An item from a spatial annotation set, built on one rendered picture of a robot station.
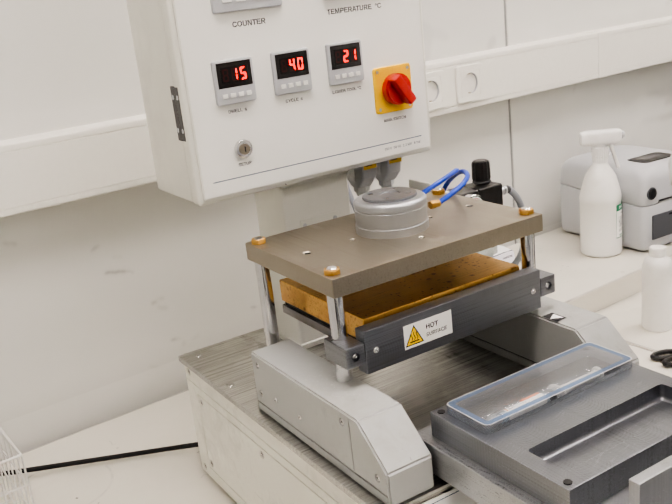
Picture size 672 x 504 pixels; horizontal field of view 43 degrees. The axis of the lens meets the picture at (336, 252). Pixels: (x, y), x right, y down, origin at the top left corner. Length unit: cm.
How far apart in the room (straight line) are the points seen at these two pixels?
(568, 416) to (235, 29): 52
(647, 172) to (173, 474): 106
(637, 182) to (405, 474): 110
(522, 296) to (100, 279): 70
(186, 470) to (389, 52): 63
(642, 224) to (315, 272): 106
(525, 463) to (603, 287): 95
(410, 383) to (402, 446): 22
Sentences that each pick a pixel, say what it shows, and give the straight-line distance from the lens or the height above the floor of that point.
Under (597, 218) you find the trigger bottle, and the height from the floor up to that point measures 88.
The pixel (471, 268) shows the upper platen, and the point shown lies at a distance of 93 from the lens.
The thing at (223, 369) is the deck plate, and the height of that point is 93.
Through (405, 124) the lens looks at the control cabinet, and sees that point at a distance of 107.
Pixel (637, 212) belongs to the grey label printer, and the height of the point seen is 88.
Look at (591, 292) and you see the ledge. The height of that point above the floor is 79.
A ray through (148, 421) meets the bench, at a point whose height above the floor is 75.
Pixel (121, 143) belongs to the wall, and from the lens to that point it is 130.
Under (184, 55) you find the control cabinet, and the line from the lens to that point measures 93.
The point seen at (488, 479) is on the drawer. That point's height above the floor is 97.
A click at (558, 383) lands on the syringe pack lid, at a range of 80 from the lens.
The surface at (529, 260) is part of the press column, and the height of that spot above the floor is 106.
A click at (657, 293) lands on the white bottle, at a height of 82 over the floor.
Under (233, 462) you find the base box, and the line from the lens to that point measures 108.
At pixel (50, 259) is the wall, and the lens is 134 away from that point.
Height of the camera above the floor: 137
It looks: 17 degrees down
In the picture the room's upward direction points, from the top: 6 degrees counter-clockwise
